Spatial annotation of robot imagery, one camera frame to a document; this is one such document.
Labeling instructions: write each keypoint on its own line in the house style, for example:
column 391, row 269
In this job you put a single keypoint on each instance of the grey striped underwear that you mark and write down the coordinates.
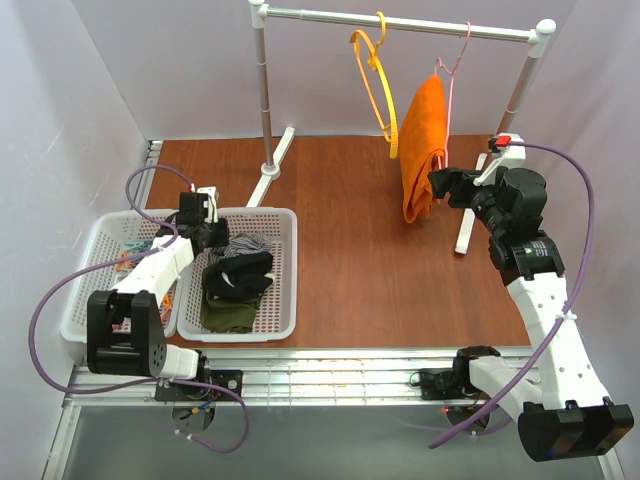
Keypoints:
column 240, row 244

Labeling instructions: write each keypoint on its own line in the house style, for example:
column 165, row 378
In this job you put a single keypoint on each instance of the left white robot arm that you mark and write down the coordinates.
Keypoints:
column 125, row 334

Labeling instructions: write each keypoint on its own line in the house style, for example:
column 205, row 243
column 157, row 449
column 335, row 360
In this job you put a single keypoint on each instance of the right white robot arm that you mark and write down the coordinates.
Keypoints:
column 568, row 413

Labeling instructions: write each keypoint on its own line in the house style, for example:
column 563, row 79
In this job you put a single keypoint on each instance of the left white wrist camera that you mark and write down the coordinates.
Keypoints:
column 198, row 207

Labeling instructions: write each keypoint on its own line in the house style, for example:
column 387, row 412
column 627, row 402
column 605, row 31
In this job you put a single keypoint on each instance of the orange towel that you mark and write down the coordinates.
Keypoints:
column 421, row 144

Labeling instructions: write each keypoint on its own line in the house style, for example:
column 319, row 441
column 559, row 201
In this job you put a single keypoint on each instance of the teal clothespin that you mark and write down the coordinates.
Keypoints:
column 133, row 248

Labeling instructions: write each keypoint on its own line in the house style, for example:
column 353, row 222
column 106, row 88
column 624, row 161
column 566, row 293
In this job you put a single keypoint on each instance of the pink wire hanger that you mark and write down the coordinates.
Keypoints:
column 443, row 162

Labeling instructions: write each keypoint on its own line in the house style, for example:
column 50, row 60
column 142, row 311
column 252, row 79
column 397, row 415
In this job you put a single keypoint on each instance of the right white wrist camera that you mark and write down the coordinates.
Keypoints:
column 511, row 155

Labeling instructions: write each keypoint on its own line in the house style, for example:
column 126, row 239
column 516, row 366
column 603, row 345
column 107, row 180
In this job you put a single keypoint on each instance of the yellow plastic hanger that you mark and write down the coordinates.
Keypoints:
column 366, row 54

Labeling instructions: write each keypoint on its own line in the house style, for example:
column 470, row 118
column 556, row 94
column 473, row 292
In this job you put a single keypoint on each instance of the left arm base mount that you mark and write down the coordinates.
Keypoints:
column 229, row 379

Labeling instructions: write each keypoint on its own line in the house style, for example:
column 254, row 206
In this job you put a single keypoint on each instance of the black garment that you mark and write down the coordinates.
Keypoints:
column 240, row 278

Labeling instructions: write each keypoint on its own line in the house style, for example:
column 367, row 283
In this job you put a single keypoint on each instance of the olive green garment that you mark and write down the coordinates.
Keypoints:
column 221, row 316

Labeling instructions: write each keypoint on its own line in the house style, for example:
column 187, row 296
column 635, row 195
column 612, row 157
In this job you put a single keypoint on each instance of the orange clothespin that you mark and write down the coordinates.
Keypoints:
column 124, row 264
column 165, row 307

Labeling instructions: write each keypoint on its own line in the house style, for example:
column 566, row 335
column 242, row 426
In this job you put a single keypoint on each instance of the aluminium rail frame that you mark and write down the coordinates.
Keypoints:
column 378, row 299

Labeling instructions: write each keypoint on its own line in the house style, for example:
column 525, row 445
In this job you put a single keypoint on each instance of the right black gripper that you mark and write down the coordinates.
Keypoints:
column 461, row 186

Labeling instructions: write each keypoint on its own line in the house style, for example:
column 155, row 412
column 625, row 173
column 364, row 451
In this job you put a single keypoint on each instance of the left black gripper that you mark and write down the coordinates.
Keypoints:
column 208, row 236

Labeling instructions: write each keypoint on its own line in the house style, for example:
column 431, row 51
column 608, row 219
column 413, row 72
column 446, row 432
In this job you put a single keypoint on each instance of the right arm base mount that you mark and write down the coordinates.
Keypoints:
column 436, row 384

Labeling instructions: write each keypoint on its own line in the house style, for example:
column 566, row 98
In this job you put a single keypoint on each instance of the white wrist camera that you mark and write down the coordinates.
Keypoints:
column 198, row 207
column 511, row 155

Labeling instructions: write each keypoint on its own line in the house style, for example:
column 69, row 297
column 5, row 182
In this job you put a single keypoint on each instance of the orange clothespin front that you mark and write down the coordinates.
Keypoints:
column 165, row 307

